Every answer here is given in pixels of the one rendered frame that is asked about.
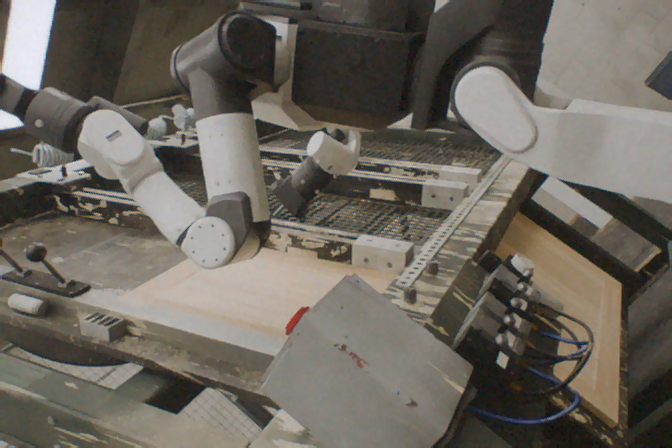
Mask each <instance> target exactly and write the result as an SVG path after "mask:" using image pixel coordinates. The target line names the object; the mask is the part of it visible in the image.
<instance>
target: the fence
mask: <svg viewBox="0 0 672 448"><path fill-rule="evenodd" d="M11 270H15V269H13V268H9V267H5V266H1V265H0V296H3V297H8V298H10V296H11V295H13V294H21V295H24V296H28V297H32V298H35V299H40V300H43V301H45V303H46V305H48V310H52V311H55V312H60V313H63V314H66V315H71V317H74V318H77V319H84V318H86V316H87V315H89V314H91V313H94V312H95V311H98V312H102V313H106V314H110V315H113V316H118V317H121V319H122V318H124V325H125V331H126V333H128V334H133V335H136V336H139V337H144V338H147V339H150V340H155V341H158V342H162V343H165V344H169V345H173V346H176V347H179V349H184V350H187V351H190V352H195V353H198V354H201V355H205V356H209V357H213V358H216V359H219V360H224V361H227V362H230V364H235V365H238V366H241V367H245V368H249V369H252V370H256V371H259V372H264V373H266V371H267V370H268V368H269V367H270V365H271V363H272V361H273V360H274V358H275V356H277V355H278V353H279V352H280V349H281V348H282V346H283V345H284V343H285V342H286V340H283V339H279V338H276V336H271V335H267V334H263V333H259V332H255V331H251V330H246V329H243V328H239V327H235V326H230V325H226V324H223V323H218V321H214V320H210V319H207V318H202V317H198V316H194V315H190V314H186V313H182V312H177V311H174V310H170V309H165V308H161V306H158V305H154V304H149V303H145V302H141V301H137V300H133V299H129V298H124V297H121V296H117V295H112V294H108V293H105V292H100V290H96V289H92V288H90V289H89V290H87V292H85V293H83V294H81V295H78V296H76V297H74V298H67V297H63V296H60V295H55V294H52V293H48V292H44V291H40V290H36V288H32V287H28V286H24V285H20V284H17V283H12V282H8V281H5V280H1V274H3V273H7V272H9V271H11Z"/></svg>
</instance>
